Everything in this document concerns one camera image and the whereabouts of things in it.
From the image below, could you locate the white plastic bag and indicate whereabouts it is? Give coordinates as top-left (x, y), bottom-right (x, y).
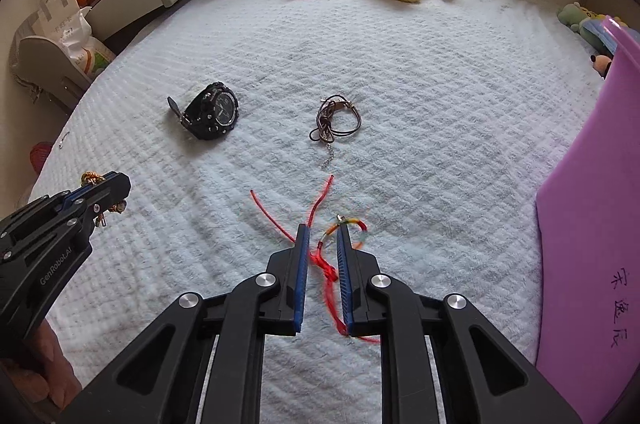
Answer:
top-left (37, 0), bottom-right (116, 80)

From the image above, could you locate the black wrist watch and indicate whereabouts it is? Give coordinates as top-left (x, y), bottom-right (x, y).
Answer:
top-left (167, 81), bottom-right (240, 141)

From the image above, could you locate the pink plastic basin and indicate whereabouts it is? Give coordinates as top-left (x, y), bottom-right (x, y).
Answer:
top-left (534, 15), bottom-right (640, 378)

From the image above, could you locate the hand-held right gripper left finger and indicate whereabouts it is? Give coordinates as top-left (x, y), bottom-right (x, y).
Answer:
top-left (60, 223), bottom-right (309, 424)

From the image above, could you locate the red string bracelet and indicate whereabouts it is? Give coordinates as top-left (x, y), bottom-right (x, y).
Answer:
top-left (249, 173), bottom-right (382, 345)

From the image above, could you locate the light blue bedspread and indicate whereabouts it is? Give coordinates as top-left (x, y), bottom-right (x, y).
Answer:
top-left (27, 0), bottom-right (617, 424)

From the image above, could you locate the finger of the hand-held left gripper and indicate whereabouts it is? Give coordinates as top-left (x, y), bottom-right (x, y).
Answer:
top-left (0, 177), bottom-right (109, 236)
top-left (47, 172), bottom-right (133, 255)

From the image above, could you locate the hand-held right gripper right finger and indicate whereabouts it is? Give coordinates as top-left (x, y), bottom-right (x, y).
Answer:
top-left (336, 223), bottom-right (584, 424)

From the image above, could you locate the gold charm bracelet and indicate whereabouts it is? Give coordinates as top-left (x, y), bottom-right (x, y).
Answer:
top-left (81, 171), bottom-right (126, 228)

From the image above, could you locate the green plush toy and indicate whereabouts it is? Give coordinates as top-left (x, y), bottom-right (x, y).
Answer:
top-left (557, 2), bottom-right (601, 36)

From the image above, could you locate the person's left hand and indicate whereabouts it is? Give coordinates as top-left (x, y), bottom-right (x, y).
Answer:
top-left (0, 318), bottom-right (82, 424)

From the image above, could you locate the blue plush pillow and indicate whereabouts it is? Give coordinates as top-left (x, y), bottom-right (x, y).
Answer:
top-left (582, 19), bottom-right (621, 56)

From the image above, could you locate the black and orange plush toy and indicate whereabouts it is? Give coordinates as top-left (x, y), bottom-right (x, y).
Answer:
top-left (589, 54), bottom-right (614, 80)

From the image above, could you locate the brown cord bracelet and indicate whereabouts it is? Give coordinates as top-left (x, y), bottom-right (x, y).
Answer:
top-left (309, 94), bottom-right (362, 170)

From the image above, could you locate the red basket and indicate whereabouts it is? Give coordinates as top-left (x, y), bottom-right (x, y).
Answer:
top-left (30, 143), bottom-right (54, 175)

